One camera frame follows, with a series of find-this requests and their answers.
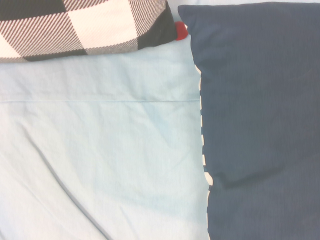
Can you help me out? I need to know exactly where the blue white striped pillow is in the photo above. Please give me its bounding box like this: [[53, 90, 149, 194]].
[[176, 1, 320, 240]]

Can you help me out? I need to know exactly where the black white checkered pillow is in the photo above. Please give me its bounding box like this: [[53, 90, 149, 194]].
[[0, 0, 190, 63]]

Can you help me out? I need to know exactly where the light blue covered sofa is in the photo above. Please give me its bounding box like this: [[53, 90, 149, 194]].
[[0, 0, 320, 240]]

